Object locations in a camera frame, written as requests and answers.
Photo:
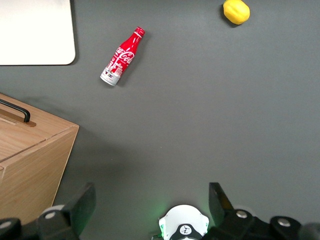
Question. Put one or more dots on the wooden drawer cabinet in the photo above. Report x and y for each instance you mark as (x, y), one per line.
(32, 175)

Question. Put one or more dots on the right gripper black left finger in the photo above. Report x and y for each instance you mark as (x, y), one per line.
(80, 210)

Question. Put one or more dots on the red coke bottle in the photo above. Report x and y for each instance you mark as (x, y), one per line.
(123, 56)

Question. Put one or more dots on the beige plastic tray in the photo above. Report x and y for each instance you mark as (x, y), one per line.
(35, 30)

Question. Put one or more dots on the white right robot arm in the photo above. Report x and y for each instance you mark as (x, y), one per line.
(183, 220)

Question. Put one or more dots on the yellow lemon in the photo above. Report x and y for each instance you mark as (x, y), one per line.
(236, 12)

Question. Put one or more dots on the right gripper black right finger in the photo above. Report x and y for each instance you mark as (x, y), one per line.
(220, 207)

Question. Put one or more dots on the wooden drawer front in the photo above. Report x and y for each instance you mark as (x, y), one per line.
(15, 142)
(47, 122)

